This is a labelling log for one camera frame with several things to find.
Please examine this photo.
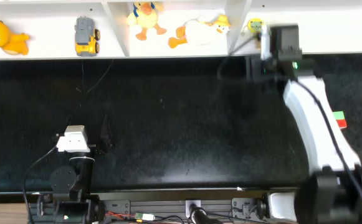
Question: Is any grey and yellow toy truck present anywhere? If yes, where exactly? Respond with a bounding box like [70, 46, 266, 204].
[74, 16, 102, 58]

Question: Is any mounting rail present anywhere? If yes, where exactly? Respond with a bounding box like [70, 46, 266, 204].
[26, 188, 303, 224]

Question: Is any white plush duck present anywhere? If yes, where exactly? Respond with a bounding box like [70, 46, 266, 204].
[167, 14, 231, 49]

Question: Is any black cable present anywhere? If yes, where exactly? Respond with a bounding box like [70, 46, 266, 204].
[22, 145, 59, 224]
[216, 32, 362, 224]

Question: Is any yellow rattle drum toy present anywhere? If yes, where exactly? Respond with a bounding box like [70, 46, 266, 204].
[241, 17, 265, 35]

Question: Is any yellow plush duck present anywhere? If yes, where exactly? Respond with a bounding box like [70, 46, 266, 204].
[126, 1, 168, 42]

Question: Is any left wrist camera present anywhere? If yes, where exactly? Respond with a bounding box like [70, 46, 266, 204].
[56, 124, 91, 153]

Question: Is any many-coloured puzzle cube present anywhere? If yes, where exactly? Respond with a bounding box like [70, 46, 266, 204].
[332, 111, 348, 130]

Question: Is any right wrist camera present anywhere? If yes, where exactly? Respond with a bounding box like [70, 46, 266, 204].
[260, 24, 272, 62]

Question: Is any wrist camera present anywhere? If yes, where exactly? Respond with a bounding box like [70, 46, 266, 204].
[260, 24, 272, 62]
[56, 124, 91, 153]

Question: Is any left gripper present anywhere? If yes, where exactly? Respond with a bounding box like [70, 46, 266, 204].
[65, 113, 115, 156]

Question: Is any yellow rubber duck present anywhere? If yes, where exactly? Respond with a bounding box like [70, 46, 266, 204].
[0, 19, 31, 57]

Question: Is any white shelf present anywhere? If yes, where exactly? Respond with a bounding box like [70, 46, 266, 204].
[0, 0, 362, 61]

